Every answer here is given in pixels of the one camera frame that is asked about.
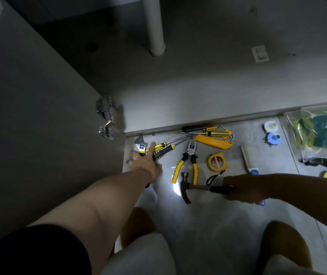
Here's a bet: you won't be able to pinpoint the person's left hand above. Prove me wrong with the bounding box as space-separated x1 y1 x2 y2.
127 142 162 183

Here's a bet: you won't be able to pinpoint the person's right hand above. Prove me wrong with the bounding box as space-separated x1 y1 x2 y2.
223 174 272 205

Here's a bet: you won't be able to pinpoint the silver adjustable wrench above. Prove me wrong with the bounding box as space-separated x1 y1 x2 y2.
134 134 152 158

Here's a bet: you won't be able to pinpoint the claw hammer with black grip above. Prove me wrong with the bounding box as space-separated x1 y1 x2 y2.
180 172 236 205

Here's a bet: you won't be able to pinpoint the person's left forearm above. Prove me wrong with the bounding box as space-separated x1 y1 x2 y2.
27 168 159 275

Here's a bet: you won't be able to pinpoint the person's right forearm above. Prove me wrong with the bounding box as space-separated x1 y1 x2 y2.
267 173 327 227

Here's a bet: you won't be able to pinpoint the striped yellow black screwdriver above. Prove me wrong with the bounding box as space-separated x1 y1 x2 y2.
182 126 220 133
146 136 189 154
188 130 230 138

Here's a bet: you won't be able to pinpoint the yellow tape measure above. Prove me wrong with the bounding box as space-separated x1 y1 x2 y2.
206 152 228 186

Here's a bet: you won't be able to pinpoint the white brush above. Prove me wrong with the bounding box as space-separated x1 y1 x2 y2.
240 145 259 175

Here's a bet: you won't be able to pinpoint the yellow and black pliers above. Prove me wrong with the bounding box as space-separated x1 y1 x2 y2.
171 139 199 184

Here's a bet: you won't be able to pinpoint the metal cabinet hinge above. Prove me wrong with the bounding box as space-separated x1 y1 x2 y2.
96 95 116 140

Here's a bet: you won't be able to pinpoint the yellow utility knife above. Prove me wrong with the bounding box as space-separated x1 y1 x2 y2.
195 134 233 150

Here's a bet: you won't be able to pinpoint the hex key set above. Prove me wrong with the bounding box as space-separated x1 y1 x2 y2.
220 126 235 142

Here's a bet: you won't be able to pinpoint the person's left leg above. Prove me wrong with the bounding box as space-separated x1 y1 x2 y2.
120 207 157 250

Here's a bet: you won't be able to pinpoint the person's leg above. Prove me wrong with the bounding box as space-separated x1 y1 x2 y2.
259 221 311 268
120 207 157 250

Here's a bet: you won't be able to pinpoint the person's right leg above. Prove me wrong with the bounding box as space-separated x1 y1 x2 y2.
259 221 311 268

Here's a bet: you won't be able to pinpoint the blue plastic fitting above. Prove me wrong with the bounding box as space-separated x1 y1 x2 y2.
264 132 283 146

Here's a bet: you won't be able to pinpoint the white tape roll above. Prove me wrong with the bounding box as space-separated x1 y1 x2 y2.
262 120 279 133

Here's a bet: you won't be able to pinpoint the clear plastic bag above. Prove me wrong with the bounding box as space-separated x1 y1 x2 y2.
283 107 327 161

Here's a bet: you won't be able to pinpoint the light grey shorts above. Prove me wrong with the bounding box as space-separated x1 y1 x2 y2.
101 231 323 275

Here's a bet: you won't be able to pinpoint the black tool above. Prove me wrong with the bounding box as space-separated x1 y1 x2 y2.
298 158 327 169

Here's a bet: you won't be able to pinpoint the grey cabinet door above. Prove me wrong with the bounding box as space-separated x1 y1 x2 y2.
0 0 127 249

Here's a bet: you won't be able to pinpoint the green scouring pad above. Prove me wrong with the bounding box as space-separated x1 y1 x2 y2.
306 111 327 149

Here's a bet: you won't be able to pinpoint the black sleeve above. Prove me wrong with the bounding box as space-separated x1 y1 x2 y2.
0 224 93 275

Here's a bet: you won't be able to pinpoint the white drain pipe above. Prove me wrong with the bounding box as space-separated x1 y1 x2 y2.
140 0 167 57

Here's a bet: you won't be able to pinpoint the black handled screwdriver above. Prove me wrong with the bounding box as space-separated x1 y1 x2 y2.
152 137 193 161

